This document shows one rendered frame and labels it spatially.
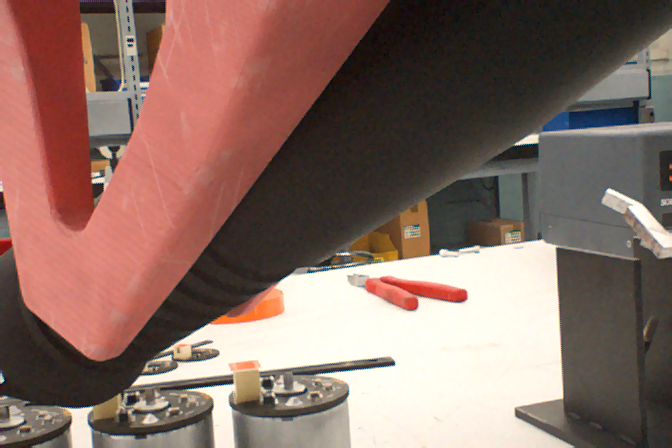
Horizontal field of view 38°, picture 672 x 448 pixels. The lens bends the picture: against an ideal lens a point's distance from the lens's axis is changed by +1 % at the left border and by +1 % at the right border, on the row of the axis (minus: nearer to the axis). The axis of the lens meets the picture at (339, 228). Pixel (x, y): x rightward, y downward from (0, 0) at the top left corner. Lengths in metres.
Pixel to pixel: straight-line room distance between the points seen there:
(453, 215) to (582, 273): 5.16
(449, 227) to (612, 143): 4.81
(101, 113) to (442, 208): 3.19
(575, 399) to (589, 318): 0.03
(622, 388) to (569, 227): 0.43
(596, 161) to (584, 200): 0.04
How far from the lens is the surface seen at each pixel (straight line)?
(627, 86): 3.39
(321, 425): 0.20
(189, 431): 0.20
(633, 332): 0.33
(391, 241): 4.92
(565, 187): 0.76
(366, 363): 0.22
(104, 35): 4.78
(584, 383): 0.36
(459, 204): 5.52
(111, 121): 2.57
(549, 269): 0.72
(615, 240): 0.70
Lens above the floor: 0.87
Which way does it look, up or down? 6 degrees down
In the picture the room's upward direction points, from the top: 4 degrees counter-clockwise
